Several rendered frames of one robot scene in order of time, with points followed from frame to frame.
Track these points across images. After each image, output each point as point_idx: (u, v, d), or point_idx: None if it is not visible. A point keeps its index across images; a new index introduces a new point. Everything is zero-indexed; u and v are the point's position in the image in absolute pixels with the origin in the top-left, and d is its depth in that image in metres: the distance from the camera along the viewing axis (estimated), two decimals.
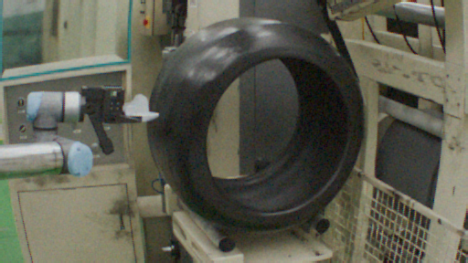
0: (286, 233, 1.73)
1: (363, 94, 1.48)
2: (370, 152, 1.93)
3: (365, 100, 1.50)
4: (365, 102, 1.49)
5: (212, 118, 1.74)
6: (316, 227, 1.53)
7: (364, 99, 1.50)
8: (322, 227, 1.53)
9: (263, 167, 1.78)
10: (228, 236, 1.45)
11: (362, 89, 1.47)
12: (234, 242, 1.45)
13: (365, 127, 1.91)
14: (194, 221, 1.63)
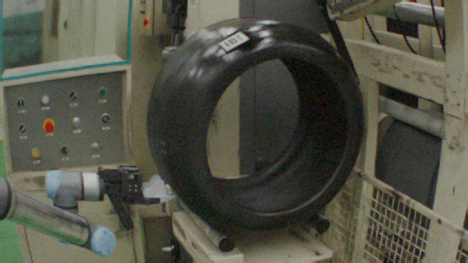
0: (286, 233, 1.73)
1: (235, 41, 1.31)
2: (370, 152, 1.93)
3: (240, 36, 1.32)
4: (243, 36, 1.32)
5: (212, 118, 1.74)
6: (327, 220, 1.54)
7: (239, 35, 1.33)
8: (324, 225, 1.53)
9: (263, 167, 1.78)
10: (222, 249, 1.45)
11: (230, 46, 1.31)
12: (218, 247, 1.43)
13: (365, 127, 1.91)
14: None
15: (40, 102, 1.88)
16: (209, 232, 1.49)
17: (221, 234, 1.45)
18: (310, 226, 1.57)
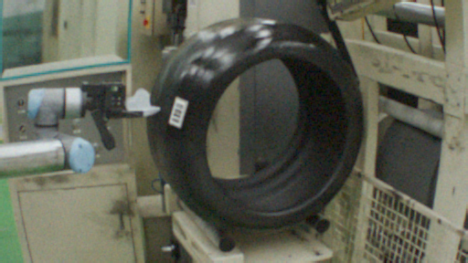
0: (286, 233, 1.73)
1: (179, 113, 1.31)
2: (370, 152, 1.93)
3: (179, 102, 1.31)
4: (182, 102, 1.31)
5: (212, 118, 1.74)
6: (316, 230, 1.53)
7: (178, 102, 1.31)
8: (323, 227, 1.53)
9: (263, 167, 1.78)
10: (232, 239, 1.45)
11: (178, 120, 1.31)
12: (233, 247, 1.45)
13: (365, 127, 1.91)
14: (191, 216, 1.63)
15: None
16: None
17: (218, 247, 1.46)
18: None
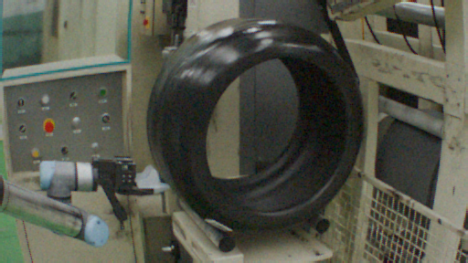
0: (286, 233, 1.73)
1: (219, 226, 1.41)
2: (370, 152, 1.93)
3: (210, 222, 1.41)
4: (211, 221, 1.40)
5: (212, 118, 1.74)
6: (328, 220, 1.54)
7: (210, 222, 1.42)
8: (324, 225, 1.53)
9: (263, 167, 1.78)
10: (218, 246, 1.44)
11: (225, 228, 1.42)
12: (219, 241, 1.43)
13: (365, 127, 1.91)
14: None
15: (40, 102, 1.88)
16: (215, 227, 1.49)
17: (228, 235, 1.46)
18: (310, 226, 1.57)
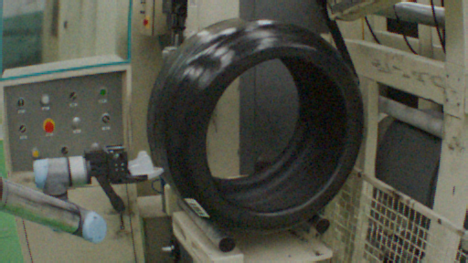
0: (286, 233, 1.73)
1: (197, 208, 1.38)
2: (370, 152, 1.93)
3: (190, 202, 1.38)
4: (192, 202, 1.37)
5: (212, 118, 1.74)
6: (320, 233, 1.54)
7: (189, 202, 1.38)
8: (324, 227, 1.53)
9: (263, 167, 1.78)
10: (230, 236, 1.45)
11: (203, 213, 1.38)
12: (234, 244, 1.45)
13: (365, 127, 1.91)
14: (193, 220, 1.63)
15: (40, 102, 1.88)
16: None
17: None
18: (319, 214, 1.57)
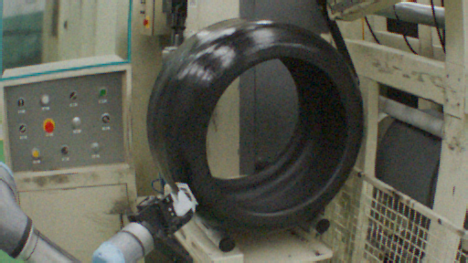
0: (286, 233, 1.73)
1: (187, 194, 1.36)
2: (370, 152, 1.93)
3: (181, 186, 1.36)
4: (183, 186, 1.35)
5: (212, 118, 1.74)
6: (329, 222, 1.54)
7: (180, 186, 1.36)
8: (324, 225, 1.53)
9: (263, 167, 1.78)
10: (221, 236, 1.44)
11: (192, 200, 1.37)
12: (229, 237, 1.44)
13: (365, 127, 1.91)
14: None
15: (40, 102, 1.88)
16: None
17: None
18: (309, 223, 1.57)
